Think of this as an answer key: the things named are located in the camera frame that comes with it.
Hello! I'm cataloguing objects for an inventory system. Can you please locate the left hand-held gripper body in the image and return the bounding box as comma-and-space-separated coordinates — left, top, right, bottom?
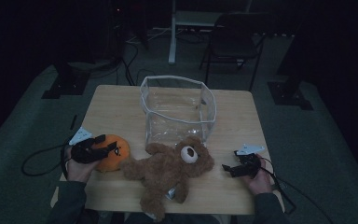
68, 126, 105, 165

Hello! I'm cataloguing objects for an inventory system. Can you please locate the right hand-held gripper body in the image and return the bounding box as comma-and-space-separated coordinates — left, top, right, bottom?
235, 143, 266, 179

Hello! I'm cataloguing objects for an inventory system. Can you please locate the orange round plush toy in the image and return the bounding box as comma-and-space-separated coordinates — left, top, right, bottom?
94, 133, 131, 173

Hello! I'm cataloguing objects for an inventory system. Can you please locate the brown teddy bear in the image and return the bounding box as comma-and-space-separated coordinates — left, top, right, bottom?
119, 135, 215, 222

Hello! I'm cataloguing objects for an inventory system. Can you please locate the person's left hand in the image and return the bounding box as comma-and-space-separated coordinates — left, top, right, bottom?
64, 146, 103, 184

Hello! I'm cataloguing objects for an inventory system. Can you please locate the person's right hand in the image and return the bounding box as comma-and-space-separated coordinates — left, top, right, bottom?
241, 155, 275, 196

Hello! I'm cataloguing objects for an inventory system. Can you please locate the black stand base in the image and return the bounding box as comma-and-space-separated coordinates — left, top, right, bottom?
41, 60, 91, 100
267, 31, 314, 111

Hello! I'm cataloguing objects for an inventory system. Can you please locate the black folding chair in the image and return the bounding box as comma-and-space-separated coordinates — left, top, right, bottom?
199, 11, 268, 91

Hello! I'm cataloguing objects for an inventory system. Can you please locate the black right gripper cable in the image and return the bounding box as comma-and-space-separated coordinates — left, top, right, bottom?
260, 157, 335, 224

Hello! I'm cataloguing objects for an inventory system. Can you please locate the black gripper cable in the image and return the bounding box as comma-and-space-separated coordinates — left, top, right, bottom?
21, 136, 76, 177
260, 157, 335, 224

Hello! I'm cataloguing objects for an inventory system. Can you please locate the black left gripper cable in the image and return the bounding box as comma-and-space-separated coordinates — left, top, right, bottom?
21, 136, 76, 177

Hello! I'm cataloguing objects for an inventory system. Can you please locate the black floor cable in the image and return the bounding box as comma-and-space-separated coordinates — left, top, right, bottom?
115, 24, 157, 87

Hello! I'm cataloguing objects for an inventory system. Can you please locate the white floor cable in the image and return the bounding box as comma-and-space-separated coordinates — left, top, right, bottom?
126, 27, 172, 44

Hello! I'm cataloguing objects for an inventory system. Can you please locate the white desk frame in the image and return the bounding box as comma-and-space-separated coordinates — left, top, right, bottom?
167, 0, 253, 65

